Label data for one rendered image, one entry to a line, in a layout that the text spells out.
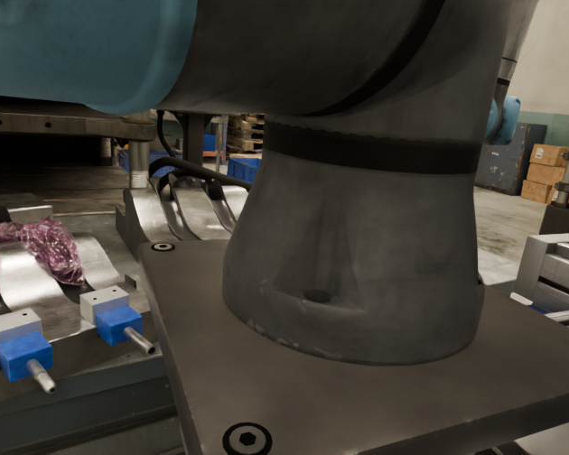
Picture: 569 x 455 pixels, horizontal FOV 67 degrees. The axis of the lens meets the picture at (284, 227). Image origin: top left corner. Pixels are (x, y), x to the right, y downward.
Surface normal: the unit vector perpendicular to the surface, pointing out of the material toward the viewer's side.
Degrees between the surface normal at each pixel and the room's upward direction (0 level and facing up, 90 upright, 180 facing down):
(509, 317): 0
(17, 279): 29
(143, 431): 90
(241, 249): 72
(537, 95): 90
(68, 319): 0
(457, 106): 90
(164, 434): 90
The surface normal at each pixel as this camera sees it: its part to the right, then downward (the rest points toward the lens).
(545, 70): -0.89, 0.05
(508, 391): 0.09, -0.95
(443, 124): 0.32, 0.30
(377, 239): 0.01, -0.01
